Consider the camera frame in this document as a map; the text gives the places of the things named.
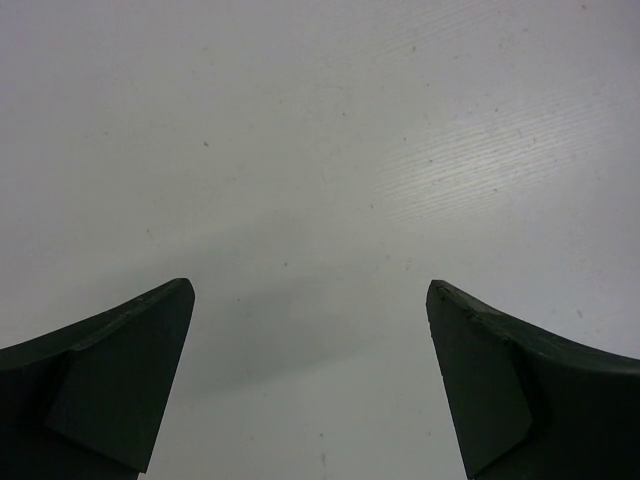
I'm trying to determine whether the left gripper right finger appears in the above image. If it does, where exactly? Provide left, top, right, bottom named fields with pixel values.
left=426, top=280, right=639, bottom=479

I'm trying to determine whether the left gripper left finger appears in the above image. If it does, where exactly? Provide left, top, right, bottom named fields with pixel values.
left=1, top=278, right=195, bottom=479

